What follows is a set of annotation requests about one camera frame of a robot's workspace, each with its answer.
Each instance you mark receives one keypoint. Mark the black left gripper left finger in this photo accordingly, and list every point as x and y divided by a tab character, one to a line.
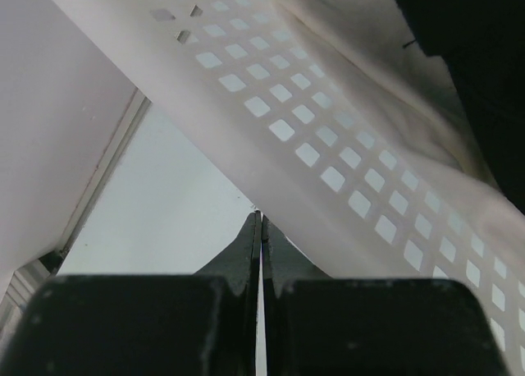
203	323

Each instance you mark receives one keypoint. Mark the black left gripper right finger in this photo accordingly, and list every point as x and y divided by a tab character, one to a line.
320	325

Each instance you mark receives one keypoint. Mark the white perforated plastic basket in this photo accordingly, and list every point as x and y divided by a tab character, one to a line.
247	89

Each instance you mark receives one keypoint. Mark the white cloth in basket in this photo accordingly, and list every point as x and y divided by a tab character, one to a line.
370	52

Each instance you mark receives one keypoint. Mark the black garment in basket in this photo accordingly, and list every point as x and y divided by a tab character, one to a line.
482	44

